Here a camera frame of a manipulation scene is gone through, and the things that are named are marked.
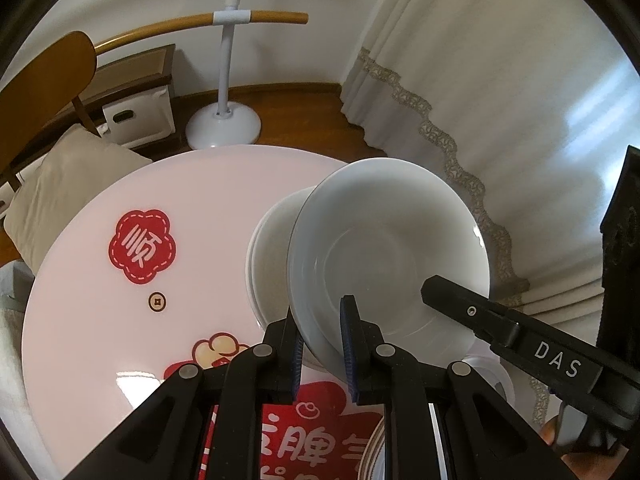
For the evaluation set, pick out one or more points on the white floor stand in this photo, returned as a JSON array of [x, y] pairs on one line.
[[225, 125]]

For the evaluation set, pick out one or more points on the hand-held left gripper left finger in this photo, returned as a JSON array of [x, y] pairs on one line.
[[295, 360]]

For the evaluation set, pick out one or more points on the large grey-rimmed white plate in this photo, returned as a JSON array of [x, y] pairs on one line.
[[495, 377]]

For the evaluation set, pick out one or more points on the person's right hand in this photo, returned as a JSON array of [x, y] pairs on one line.
[[600, 467]]

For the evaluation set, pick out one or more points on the white storage box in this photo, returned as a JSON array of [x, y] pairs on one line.
[[145, 125]]

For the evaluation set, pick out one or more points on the beige cushion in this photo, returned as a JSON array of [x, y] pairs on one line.
[[65, 180]]

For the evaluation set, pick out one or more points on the large plain white bowl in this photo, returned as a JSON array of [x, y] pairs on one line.
[[390, 240]]

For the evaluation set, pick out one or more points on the white bowl with grey band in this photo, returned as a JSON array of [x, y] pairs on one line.
[[270, 260]]

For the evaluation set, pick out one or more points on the cream lace-trimmed curtain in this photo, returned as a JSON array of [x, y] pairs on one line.
[[525, 85]]

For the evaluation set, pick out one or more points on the white fabric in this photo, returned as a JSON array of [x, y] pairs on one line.
[[12, 320]]

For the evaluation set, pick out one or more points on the wooden chair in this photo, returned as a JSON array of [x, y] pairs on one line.
[[50, 75]]

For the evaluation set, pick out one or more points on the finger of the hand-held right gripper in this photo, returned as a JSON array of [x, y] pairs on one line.
[[500, 325]]

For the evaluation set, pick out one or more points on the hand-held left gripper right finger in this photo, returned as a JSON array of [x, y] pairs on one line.
[[348, 345]]

